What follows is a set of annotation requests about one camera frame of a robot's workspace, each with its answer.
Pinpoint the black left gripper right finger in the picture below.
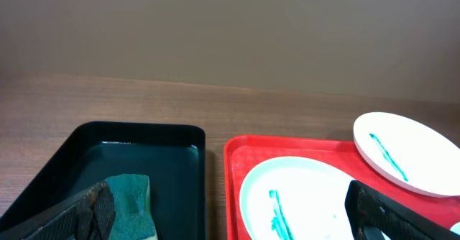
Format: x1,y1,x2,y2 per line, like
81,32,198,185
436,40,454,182
345,180,459,240

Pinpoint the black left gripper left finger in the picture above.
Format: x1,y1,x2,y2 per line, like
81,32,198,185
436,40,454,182
1,181,116,240

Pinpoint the green yellow sponge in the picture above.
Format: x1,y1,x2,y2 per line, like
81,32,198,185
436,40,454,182
104,174,158,240

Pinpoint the white stained plate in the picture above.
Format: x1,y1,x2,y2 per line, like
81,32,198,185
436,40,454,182
353,112,459,198

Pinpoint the light green stained plate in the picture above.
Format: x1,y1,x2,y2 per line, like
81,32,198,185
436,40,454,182
239,157,353,240

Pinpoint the light blue stained plate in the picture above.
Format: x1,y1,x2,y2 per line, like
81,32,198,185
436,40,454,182
450,222,460,235

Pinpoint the black plastic tray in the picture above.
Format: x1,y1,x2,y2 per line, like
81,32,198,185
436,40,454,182
1,121,206,239

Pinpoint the red plastic tray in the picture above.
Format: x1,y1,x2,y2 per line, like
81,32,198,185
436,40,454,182
224,135,459,240

